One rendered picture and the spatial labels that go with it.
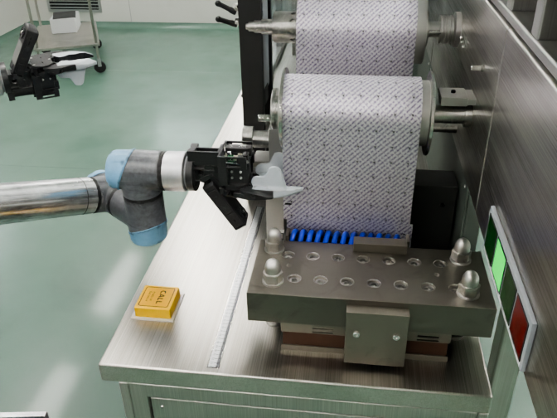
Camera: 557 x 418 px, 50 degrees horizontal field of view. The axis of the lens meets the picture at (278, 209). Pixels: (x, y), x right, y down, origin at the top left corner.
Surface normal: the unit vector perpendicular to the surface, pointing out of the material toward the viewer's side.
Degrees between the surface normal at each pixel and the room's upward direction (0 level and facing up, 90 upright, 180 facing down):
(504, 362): 90
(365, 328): 90
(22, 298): 0
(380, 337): 90
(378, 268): 0
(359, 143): 90
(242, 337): 0
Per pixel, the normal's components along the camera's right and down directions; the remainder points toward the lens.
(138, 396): -0.12, 0.51
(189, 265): -0.02, -0.86
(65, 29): 0.15, 0.50
